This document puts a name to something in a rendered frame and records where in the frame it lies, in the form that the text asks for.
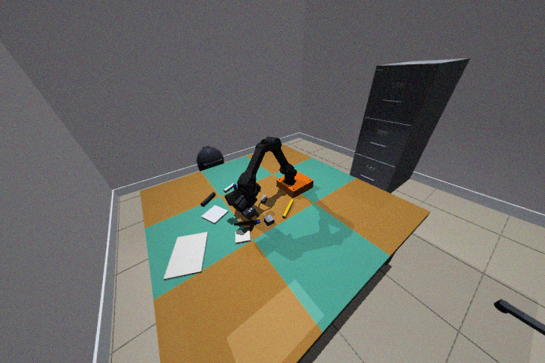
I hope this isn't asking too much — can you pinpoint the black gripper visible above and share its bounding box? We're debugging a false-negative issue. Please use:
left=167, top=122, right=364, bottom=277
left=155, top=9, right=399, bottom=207
left=225, top=189, right=241, bottom=206

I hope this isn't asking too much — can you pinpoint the grey keyboard with keys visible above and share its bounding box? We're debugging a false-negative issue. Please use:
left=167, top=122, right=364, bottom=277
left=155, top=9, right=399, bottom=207
left=237, top=206, right=256, bottom=218

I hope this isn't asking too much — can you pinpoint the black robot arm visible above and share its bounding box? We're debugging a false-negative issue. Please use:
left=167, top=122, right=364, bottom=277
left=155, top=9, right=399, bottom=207
left=234, top=137, right=297, bottom=212

